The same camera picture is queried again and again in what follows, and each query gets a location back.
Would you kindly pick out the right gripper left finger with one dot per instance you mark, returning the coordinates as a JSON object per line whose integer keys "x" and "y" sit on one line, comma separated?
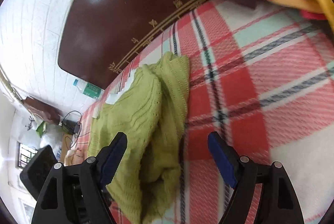
{"x": 73, "y": 194}

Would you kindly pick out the green knit sweater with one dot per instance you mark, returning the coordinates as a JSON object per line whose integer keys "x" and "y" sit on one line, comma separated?
{"x": 152, "y": 114}

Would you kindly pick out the peach folded cloth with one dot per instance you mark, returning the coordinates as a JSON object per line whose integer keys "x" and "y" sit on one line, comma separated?
{"x": 75, "y": 157}

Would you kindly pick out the white plastic bag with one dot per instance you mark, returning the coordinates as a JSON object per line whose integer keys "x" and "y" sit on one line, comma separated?
{"x": 52, "y": 137}

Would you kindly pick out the brown paper bag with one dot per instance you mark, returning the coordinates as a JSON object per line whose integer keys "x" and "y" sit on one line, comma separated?
{"x": 47, "y": 112}

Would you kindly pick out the green label plastic bottle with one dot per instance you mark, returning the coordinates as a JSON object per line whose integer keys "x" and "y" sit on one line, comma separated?
{"x": 88, "y": 89}

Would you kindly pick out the red plaid bed sheet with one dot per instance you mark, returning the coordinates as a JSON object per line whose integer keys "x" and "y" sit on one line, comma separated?
{"x": 263, "y": 79}

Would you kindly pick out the dark brown wooden headboard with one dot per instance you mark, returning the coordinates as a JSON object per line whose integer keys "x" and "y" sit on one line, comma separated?
{"x": 101, "y": 37}

